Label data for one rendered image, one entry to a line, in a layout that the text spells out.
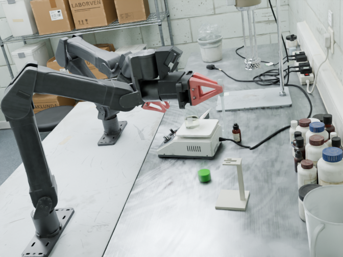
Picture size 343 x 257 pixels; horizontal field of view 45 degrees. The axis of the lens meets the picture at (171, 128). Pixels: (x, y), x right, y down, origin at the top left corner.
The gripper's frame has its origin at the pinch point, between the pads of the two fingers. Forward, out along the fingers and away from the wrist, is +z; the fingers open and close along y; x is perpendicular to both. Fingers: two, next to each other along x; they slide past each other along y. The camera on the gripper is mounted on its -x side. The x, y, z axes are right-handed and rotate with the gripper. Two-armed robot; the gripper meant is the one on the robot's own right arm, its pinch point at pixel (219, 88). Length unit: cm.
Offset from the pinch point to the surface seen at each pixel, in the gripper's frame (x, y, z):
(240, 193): 29.7, -0.5, 2.6
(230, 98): 31, 71, -14
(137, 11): 16, 222, -117
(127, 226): 32.9, -13.8, -25.3
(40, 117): 59, 114, -150
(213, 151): 29.8, 22.0, -10.1
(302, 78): 29, 87, 15
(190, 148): 28.7, 21.7, -17.6
